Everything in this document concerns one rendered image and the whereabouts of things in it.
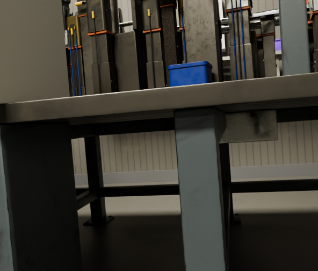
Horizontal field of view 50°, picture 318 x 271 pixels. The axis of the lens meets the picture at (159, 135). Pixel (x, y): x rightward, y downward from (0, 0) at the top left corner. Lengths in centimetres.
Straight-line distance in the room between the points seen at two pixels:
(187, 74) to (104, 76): 37
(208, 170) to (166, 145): 298
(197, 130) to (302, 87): 20
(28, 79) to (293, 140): 306
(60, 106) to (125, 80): 58
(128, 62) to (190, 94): 66
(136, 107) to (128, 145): 311
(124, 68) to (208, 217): 73
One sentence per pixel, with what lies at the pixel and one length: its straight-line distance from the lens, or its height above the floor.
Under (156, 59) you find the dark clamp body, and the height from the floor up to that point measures 86.
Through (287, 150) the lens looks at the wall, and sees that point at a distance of 361.
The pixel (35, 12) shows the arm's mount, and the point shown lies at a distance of 91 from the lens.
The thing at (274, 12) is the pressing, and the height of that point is 99.
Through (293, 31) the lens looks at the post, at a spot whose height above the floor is 86.
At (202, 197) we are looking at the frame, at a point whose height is 49.
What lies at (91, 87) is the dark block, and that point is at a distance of 132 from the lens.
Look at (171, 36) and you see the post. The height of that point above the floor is 93.
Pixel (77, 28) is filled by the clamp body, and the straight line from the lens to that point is 140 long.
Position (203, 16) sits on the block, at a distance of 107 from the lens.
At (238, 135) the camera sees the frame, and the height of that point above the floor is 54.
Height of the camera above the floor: 64
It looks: 2 degrees down
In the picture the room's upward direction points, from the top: 4 degrees counter-clockwise
